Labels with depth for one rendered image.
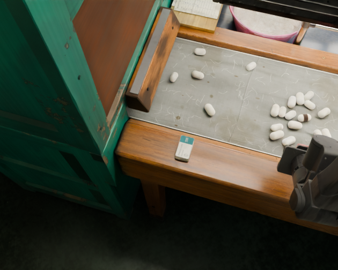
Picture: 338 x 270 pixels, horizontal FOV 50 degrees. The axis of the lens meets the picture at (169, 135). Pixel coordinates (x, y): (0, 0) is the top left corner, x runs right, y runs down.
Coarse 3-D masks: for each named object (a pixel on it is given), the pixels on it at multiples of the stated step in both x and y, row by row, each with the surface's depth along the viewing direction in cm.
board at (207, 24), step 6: (174, 6) 110; (222, 6) 111; (174, 12) 110; (180, 12) 110; (180, 18) 109; (186, 18) 109; (192, 18) 109; (198, 18) 109; (204, 18) 108; (210, 18) 108; (180, 24) 108; (186, 24) 108; (192, 24) 108; (198, 24) 108; (204, 24) 108; (210, 24) 108; (216, 24) 108; (204, 30) 108; (210, 30) 107
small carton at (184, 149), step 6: (180, 138) 91; (186, 138) 91; (192, 138) 91; (180, 144) 91; (186, 144) 91; (192, 144) 91; (180, 150) 90; (186, 150) 90; (180, 156) 89; (186, 156) 89
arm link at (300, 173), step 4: (300, 168) 73; (304, 168) 72; (296, 172) 73; (300, 172) 71; (304, 172) 70; (308, 172) 68; (296, 176) 72; (300, 176) 70; (304, 176) 69; (296, 180) 70; (300, 180) 69; (304, 180) 68
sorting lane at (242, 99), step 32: (192, 64) 106; (224, 64) 106; (256, 64) 106; (288, 64) 106; (160, 96) 102; (192, 96) 102; (224, 96) 102; (256, 96) 101; (288, 96) 101; (320, 96) 101; (192, 128) 98; (224, 128) 98; (256, 128) 97; (288, 128) 97; (320, 128) 97
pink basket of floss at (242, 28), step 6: (234, 18) 110; (240, 24) 109; (240, 30) 114; (246, 30) 110; (252, 30) 107; (264, 36) 107; (270, 36) 107; (276, 36) 106; (282, 36) 107; (288, 36) 109
